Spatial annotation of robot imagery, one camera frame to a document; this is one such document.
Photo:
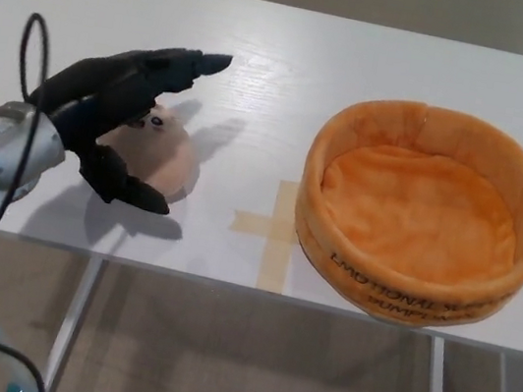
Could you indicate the beige masking tape cross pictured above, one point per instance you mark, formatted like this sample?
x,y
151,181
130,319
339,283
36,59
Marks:
x,y
274,258

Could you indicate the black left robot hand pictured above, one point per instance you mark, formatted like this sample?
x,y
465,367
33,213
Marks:
x,y
110,82

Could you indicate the pink round plush toy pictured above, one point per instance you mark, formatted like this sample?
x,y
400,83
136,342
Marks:
x,y
167,161

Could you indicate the orange plush round plate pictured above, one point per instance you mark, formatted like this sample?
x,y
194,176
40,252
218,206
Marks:
x,y
419,206

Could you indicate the teal textured pad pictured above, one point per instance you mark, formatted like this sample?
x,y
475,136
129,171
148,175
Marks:
x,y
20,384

